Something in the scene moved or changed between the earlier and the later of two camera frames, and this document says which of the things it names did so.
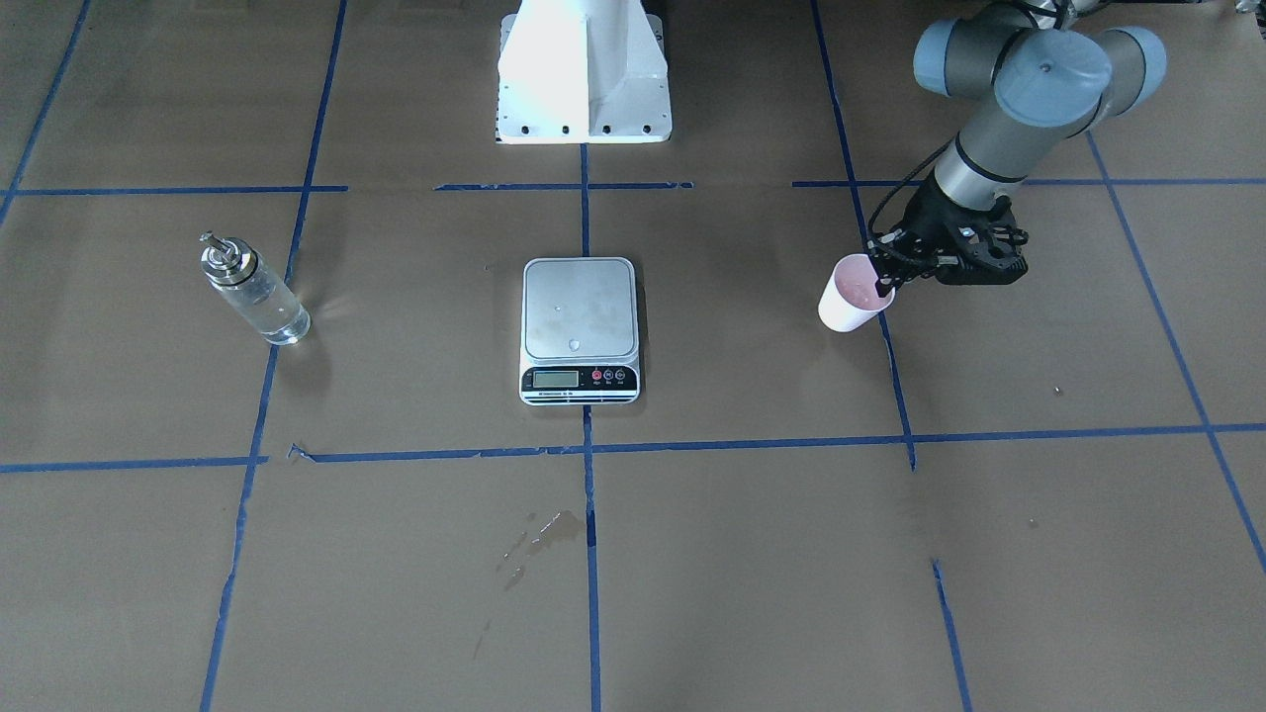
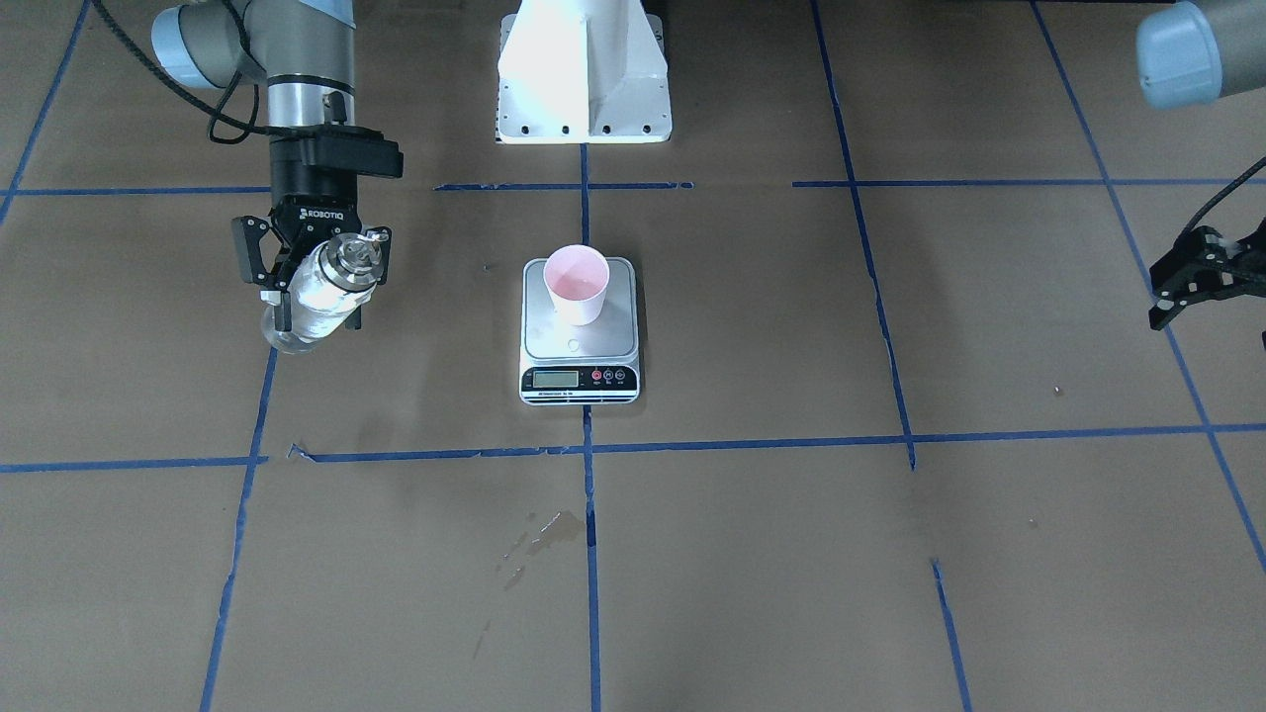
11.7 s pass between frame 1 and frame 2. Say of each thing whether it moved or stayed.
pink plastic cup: moved
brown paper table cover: stayed
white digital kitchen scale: stayed
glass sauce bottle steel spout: moved
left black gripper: moved
